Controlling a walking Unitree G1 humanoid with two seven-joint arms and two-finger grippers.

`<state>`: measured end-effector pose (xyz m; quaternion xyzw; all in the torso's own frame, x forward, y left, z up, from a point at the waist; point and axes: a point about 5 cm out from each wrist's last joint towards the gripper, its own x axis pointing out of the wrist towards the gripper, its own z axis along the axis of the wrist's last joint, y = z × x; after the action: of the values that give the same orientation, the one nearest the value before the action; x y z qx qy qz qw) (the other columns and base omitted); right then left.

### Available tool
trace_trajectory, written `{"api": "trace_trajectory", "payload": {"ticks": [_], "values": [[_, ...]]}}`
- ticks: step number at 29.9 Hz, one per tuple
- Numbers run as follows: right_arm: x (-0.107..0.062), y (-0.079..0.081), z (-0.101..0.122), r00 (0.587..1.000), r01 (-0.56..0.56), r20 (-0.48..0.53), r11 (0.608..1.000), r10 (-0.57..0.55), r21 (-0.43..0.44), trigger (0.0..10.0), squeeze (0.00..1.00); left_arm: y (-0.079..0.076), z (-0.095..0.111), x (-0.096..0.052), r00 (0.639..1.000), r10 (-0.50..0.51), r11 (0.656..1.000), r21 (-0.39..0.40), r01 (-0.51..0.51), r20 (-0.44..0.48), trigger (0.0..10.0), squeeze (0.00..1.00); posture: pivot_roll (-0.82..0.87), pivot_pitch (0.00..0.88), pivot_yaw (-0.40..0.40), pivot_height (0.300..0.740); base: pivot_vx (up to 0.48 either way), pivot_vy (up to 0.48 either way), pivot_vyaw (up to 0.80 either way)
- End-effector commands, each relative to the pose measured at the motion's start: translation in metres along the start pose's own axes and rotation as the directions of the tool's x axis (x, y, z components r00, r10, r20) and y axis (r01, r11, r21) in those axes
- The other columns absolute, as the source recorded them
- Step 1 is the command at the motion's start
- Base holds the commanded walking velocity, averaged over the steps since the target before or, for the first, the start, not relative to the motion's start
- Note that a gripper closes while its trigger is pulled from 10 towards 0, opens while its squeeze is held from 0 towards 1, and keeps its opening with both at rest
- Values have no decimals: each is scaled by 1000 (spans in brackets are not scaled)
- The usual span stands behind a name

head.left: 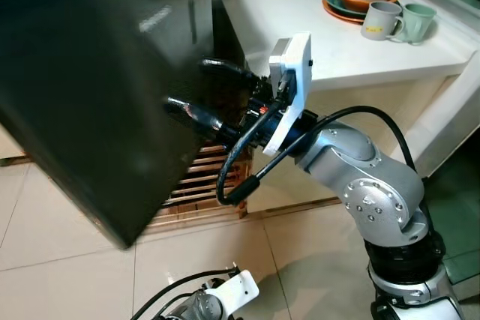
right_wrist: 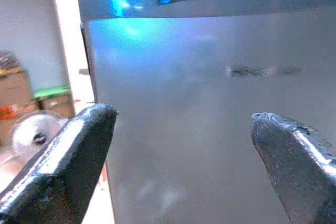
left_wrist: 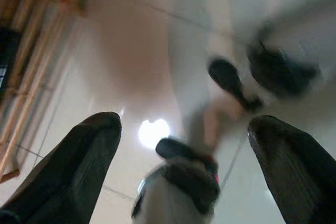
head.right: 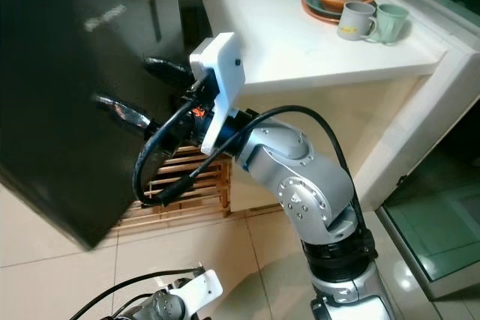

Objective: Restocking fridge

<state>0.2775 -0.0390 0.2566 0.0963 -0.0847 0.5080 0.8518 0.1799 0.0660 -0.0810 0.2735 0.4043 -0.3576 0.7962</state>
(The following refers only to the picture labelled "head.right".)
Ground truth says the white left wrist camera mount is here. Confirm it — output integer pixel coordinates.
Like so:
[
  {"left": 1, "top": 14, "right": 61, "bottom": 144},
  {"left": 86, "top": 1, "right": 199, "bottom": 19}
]
[{"left": 166, "top": 268, "right": 225, "bottom": 315}]

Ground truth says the teal plate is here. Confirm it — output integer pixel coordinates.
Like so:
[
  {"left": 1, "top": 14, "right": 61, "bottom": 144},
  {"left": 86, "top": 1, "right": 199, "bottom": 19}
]
[{"left": 302, "top": 0, "right": 344, "bottom": 13}]

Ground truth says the grey mug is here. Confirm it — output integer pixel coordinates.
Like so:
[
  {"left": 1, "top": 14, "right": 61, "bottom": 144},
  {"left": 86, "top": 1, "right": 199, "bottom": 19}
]
[{"left": 337, "top": 0, "right": 378, "bottom": 42}]

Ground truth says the wooden wine rack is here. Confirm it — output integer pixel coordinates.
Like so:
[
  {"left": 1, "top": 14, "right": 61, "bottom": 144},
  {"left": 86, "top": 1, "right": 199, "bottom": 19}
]
[{"left": 116, "top": 142, "right": 233, "bottom": 231}]

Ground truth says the green glass sliding door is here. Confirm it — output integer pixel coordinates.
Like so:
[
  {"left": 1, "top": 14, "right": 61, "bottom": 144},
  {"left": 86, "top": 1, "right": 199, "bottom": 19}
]
[{"left": 375, "top": 151, "right": 480, "bottom": 302}]

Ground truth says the pale green mug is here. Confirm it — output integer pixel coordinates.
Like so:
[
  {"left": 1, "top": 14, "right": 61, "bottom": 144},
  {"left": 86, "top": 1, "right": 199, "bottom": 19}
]
[{"left": 373, "top": 2, "right": 412, "bottom": 44}]

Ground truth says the orange plate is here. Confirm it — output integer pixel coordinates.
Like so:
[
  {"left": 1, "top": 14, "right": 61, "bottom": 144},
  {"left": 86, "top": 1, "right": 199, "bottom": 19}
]
[{"left": 301, "top": 0, "right": 346, "bottom": 25}]

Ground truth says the white counter cabinet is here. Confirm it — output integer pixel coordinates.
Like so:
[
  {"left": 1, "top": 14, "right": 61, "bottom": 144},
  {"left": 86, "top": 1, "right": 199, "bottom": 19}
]
[{"left": 195, "top": 0, "right": 480, "bottom": 212}]

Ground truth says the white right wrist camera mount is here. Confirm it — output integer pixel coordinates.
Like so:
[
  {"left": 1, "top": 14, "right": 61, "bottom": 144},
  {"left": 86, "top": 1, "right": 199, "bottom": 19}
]
[{"left": 189, "top": 31, "right": 248, "bottom": 157}]

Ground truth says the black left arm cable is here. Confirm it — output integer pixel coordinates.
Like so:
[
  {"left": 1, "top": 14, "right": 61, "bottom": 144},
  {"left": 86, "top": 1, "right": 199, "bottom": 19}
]
[{"left": 70, "top": 266, "right": 205, "bottom": 320}]

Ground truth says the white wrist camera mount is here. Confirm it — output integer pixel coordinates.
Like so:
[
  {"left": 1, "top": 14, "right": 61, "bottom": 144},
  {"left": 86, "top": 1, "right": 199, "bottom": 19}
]
[
  {"left": 166, "top": 268, "right": 225, "bottom": 315},
  {"left": 189, "top": 31, "right": 248, "bottom": 157}
]

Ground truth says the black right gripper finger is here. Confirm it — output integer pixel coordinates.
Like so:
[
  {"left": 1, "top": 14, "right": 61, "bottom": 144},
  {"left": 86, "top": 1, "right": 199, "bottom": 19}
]
[
  {"left": 142, "top": 55, "right": 197, "bottom": 90},
  {"left": 93, "top": 93, "right": 155, "bottom": 135}
]

